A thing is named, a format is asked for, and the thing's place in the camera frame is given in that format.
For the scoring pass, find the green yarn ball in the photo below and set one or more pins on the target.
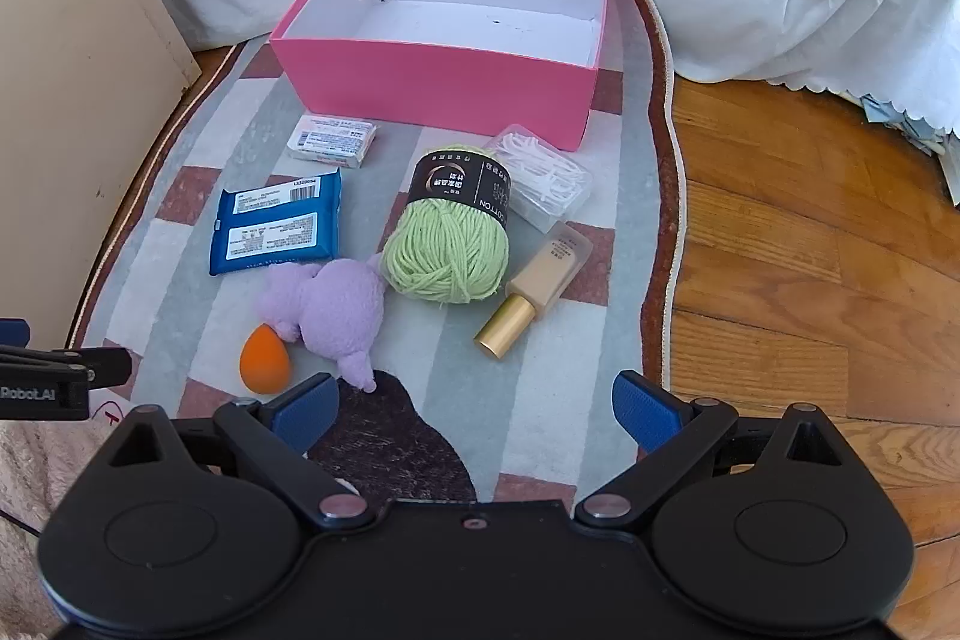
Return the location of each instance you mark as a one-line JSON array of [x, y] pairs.
[[442, 250]]

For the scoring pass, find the clear floss picks box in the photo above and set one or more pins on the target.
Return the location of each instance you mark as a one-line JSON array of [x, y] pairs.
[[555, 183]]

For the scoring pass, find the beige fluffy clothing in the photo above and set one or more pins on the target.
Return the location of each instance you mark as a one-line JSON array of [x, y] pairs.
[[30, 475]]

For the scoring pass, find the white tissue packet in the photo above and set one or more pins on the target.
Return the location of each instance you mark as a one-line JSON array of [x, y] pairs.
[[334, 141]]

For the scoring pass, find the beige cardboard board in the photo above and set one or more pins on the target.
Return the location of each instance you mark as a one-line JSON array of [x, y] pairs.
[[75, 85]]

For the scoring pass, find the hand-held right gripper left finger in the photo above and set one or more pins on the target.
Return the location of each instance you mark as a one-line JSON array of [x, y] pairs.
[[307, 411]]

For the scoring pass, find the striped checkered rug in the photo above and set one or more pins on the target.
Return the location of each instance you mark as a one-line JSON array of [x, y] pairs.
[[450, 355]]

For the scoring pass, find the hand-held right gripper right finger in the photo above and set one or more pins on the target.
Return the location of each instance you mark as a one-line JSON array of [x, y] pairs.
[[645, 415]]

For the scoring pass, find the foundation bottle with gold cap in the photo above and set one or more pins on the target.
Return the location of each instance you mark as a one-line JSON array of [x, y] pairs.
[[544, 272]]

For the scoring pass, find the purple plush toy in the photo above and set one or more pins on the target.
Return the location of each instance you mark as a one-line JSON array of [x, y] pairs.
[[337, 310]]

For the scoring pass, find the blue wet wipes packet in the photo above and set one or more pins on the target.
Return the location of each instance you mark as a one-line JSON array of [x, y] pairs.
[[277, 224]]

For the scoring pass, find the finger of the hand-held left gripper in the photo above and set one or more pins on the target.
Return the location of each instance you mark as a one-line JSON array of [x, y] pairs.
[[97, 364], [11, 332]]

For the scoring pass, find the stack of papers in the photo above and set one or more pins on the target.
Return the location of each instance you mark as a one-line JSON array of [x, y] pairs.
[[915, 123]]

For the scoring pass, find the orange makeup sponge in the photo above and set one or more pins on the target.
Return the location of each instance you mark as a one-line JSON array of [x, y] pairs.
[[264, 362]]

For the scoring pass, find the pink cardboard box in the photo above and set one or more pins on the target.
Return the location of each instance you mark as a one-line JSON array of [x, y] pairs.
[[450, 93]]

